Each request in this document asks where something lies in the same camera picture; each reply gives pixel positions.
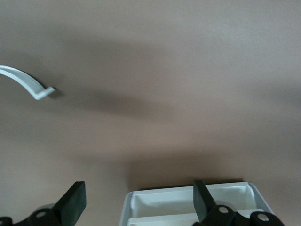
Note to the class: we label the white curved plastic piece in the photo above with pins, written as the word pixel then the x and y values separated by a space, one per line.
pixel 28 82

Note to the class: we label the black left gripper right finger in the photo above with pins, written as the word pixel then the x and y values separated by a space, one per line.
pixel 204 207

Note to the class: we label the white plastic drawer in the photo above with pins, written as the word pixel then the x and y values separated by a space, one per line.
pixel 164 209

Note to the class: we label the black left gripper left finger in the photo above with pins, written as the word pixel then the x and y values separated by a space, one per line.
pixel 68 204

